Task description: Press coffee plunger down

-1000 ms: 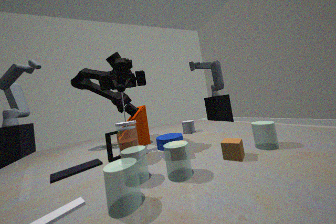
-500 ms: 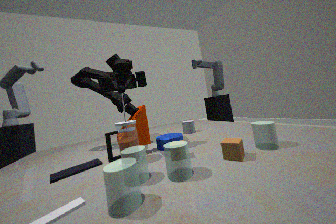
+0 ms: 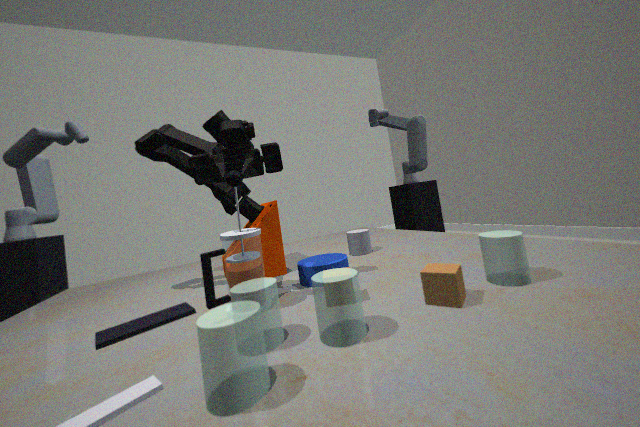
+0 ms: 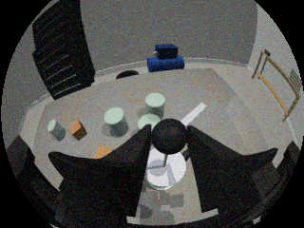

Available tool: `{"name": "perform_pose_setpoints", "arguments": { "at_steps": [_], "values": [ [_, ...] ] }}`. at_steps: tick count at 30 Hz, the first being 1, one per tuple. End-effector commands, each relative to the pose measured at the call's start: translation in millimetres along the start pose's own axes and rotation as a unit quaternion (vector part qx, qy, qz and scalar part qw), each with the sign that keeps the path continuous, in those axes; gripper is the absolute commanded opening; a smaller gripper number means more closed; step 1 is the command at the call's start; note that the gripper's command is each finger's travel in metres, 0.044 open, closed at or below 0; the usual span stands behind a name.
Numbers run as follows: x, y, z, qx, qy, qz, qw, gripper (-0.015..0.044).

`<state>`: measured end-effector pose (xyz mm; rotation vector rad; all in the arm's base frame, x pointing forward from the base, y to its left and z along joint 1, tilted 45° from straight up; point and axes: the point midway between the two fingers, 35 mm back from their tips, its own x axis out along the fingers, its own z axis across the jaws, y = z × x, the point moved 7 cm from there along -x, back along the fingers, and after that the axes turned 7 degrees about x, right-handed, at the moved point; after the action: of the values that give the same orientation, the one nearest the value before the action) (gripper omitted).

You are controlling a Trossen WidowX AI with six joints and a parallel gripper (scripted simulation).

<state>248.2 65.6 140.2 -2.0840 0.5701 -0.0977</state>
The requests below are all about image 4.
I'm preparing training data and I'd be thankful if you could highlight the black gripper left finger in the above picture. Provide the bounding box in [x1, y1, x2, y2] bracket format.
[48, 123, 152, 218]

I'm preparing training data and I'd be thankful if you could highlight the glass coffee press with black handle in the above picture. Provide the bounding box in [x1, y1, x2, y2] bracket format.
[144, 118, 190, 190]

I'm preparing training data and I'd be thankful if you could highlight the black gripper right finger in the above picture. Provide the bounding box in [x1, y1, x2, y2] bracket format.
[186, 125, 278, 213]

